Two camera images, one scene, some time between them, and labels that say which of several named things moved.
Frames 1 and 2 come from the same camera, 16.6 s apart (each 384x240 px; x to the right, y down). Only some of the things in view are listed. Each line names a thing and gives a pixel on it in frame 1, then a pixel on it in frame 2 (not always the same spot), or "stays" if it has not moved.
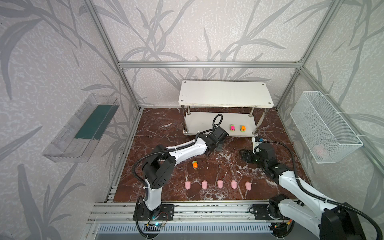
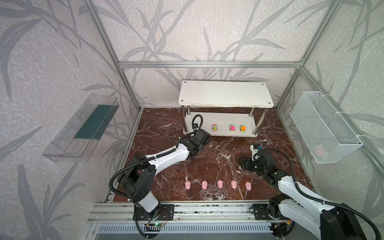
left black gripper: x=221 y=133 -> x=194 y=150
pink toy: x=248 y=185 stays
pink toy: x=220 y=183 stays
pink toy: x=234 y=184 stays
